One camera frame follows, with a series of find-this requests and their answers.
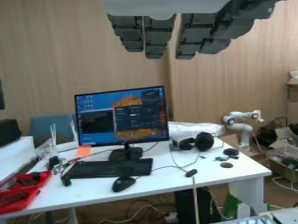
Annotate blue chair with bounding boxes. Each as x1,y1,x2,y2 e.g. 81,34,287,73
29,114,77,148

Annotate black computer mouse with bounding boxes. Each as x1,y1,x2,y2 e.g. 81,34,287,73
110,175,137,193

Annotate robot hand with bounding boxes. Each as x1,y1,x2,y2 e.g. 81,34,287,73
105,0,285,60

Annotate white desk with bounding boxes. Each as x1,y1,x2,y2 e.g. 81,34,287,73
0,133,273,224

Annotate red tray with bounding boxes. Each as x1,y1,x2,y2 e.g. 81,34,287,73
0,170,53,215

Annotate orange sticky note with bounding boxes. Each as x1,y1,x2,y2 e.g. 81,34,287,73
74,145,93,158

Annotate black headphones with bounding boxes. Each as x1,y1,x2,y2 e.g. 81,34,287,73
177,131,217,152

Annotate cardboard box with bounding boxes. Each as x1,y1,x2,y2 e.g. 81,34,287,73
265,126,298,184

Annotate small white jointed device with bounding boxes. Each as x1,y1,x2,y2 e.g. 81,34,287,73
222,109,265,153

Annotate thin stick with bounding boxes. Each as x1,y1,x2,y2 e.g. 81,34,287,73
190,175,201,224

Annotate black keyboard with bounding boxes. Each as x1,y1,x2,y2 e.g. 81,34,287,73
62,157,154,180

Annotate black computer tower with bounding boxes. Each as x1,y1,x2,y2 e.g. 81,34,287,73
174,188,213,224

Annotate black computer monitor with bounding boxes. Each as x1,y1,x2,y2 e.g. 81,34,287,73
73,85,171,161

